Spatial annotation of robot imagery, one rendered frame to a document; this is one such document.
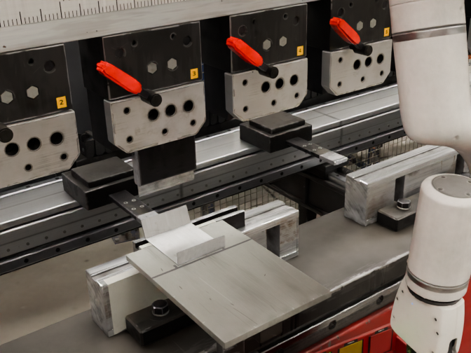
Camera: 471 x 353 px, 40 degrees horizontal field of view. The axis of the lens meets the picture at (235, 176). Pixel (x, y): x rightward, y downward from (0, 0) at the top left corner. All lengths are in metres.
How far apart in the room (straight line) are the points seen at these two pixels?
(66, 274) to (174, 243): 1.90
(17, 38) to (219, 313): 0.42
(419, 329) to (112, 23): 0.59
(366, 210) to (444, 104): 0.52
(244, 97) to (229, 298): 0.31
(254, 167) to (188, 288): 0.57
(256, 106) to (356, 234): 0.40
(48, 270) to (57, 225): 1.72
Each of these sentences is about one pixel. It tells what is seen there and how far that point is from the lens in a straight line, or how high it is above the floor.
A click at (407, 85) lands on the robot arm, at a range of 0.85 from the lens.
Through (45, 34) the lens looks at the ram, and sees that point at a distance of 0.84.
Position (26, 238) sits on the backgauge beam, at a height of 0.94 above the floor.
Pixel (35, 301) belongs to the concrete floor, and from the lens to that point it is 2.77.
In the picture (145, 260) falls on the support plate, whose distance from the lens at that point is 1.00.
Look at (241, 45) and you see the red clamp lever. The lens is 0.94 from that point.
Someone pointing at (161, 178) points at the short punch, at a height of 1.10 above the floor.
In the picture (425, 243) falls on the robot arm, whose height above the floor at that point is 1.08.
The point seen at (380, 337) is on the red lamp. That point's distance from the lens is 1.13.
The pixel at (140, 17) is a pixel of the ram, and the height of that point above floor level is 1.36.
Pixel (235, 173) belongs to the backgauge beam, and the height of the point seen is 0.94.
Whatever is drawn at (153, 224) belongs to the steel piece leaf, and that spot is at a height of 1.02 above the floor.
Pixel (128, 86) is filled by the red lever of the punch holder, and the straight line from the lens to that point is 0.85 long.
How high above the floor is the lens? 1.52
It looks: 25 degrees down
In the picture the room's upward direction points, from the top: 2 degrees counter-clockwise
